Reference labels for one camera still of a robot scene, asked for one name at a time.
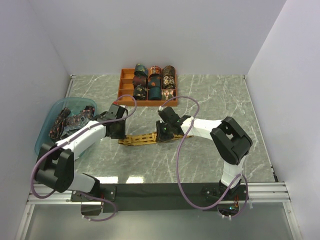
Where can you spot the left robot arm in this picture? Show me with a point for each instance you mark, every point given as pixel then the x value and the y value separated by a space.
pixel 55 166

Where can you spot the aluminium rail frame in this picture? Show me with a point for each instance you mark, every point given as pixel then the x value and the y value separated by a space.
pixel 248 193

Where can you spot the red green paisley rolled tie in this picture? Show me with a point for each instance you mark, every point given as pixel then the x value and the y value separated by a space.
pixel 167 94

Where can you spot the grey blue patterned tie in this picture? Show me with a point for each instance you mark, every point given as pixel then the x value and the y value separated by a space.
pixel 71 131

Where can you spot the teal plain rolled tie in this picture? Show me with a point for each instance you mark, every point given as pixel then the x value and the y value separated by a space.
pixel 154 94

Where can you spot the orange wooden compartment tray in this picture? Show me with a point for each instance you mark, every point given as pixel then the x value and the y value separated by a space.
pixel 126 88

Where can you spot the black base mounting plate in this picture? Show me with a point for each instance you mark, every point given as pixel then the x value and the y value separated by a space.
pixel 160 196

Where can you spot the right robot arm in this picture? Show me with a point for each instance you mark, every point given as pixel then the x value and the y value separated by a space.
pixel 230 140

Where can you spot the brown floral rolled tie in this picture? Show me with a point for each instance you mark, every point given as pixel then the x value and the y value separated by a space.
pixel 168 82

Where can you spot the maroon rolled tie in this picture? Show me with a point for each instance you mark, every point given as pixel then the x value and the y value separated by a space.
pixel 139 81

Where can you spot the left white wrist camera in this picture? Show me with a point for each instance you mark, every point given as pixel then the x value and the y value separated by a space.
pixel 121 105

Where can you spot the brown patterned rolled tie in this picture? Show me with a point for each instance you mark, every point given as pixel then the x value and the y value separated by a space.
pixel 169 70

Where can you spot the teal plastic basin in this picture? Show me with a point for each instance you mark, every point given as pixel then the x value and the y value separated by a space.
pixel 74 104

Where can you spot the yellow beetle print tie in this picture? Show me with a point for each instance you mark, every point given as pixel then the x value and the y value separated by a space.
pixel 146 139

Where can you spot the red patterned rolled tie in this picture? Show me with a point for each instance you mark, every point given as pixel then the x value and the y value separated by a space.
pixel 154 70

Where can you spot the black red dotted tie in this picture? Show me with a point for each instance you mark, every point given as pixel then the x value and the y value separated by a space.
pixel 59 124

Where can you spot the dark green rolled tie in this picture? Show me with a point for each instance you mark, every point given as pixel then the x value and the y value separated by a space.
pixel 141 70

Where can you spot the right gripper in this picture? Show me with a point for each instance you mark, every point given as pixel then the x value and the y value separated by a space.
pixel 161 137

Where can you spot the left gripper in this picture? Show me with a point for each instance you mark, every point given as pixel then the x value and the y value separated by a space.
pixel 122 135

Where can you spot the black gold rolled tie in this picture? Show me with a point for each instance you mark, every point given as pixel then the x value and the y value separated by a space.
pixel 140 93

